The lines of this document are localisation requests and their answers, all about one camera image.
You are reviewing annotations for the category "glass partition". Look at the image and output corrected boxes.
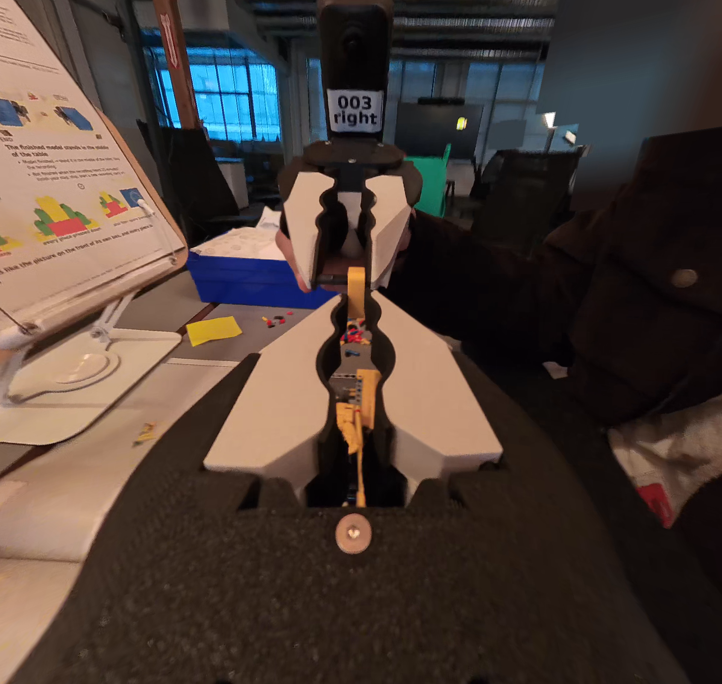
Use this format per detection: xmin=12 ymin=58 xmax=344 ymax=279
xmin=307 ymin=58 xmax=543 ymax=160

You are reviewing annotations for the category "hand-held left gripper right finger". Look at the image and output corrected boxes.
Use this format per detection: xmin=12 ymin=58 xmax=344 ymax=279
xmin=364 ymin=289 xmax=504 ymax=507

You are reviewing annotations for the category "person's right forearm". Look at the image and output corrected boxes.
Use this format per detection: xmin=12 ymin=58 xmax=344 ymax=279
xmin=389 ymin=210 xmax=570 ymax=358

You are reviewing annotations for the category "printed instruction sheet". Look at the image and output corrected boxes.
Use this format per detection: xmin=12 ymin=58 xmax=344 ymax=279
xmin=0 ymin=0 xmax=185 ymax=314

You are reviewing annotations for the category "green box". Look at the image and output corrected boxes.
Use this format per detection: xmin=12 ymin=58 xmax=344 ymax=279
xmin=406 ymin=144 xmax=453 ymax=218

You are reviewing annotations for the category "instruction booklet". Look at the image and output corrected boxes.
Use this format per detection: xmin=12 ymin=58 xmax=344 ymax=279
xmin=0 ymin=357 xmax=243 ymax=640

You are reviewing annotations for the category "blue plastic bin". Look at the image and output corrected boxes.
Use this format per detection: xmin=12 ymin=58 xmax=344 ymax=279
xmin=186 ymin=250 xmax=340 ymax=311

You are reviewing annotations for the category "brown wooden beam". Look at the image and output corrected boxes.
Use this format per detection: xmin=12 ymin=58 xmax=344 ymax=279
xmin=146 ymin=0 xmax=202 ymax=130

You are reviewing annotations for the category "paned window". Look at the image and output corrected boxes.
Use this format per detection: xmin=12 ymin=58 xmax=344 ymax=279
xmin=144 ymin=47 xmax=283 ymax=143

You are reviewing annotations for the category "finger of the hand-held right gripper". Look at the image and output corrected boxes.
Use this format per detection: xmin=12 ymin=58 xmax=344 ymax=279
xmin=282 ymin=172 xmax=339 ymax=294
xmin=361 ymin=175 xmax=414 ymax=291

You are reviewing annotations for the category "person's fleece-lined dark jacket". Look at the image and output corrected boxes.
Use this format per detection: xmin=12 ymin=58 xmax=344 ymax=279
xmin=541 ymin=131 xmax=722 ymax=431

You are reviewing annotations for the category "yellow curved liftarm piece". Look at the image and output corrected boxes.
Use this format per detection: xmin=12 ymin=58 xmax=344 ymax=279
xmin=347 ymin=267 xmax=367 ymax=319

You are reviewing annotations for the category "white board stand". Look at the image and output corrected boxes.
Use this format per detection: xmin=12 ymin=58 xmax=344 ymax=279
xmin=0 ymin=295 xmax=182 ymax=446

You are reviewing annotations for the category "person's white shirt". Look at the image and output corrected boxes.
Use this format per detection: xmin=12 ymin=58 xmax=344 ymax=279
xmin=609 ymin=396 xmax=722 ymax=528

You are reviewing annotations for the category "yellow brick car model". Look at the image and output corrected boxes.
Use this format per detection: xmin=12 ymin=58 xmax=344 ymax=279
xmin=330 ymin=368 xmax=384 ymax=508

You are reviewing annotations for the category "yellow paper strip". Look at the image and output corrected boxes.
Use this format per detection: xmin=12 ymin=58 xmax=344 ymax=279
xmin=186 ymin=316 xmax=243 ymax=347

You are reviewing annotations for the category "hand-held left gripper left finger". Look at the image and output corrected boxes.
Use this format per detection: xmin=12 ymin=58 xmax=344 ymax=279
xmin=204 ymin=294 xmax=345 ymax=508

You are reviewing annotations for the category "grey desk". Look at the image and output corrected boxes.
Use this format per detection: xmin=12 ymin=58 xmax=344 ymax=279
xmin=0 ymin=269 xmax=463 ymax=470

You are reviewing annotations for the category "black office chair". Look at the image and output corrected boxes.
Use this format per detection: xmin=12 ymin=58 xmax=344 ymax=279
xmin=473 ymin=147 xmax=583 ymax=259

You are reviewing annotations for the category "person's right hand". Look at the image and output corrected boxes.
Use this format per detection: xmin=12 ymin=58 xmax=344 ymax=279
xmin=275 ymin=230 xmax=311 ymax=294

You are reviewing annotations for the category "dark monitor screen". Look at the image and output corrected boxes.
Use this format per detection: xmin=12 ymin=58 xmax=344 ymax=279
xmin=395 ymin=100 xmax=485 ymax=160

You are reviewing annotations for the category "dark standing board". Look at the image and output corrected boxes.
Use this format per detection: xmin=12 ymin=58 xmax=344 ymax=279
xmin=138 ymin=126 xmax=241 ymax=235

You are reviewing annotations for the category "pile of small colourful pins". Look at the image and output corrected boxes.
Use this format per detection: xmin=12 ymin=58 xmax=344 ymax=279
xmin=340 ymin=317 xmax=373 ymax=358

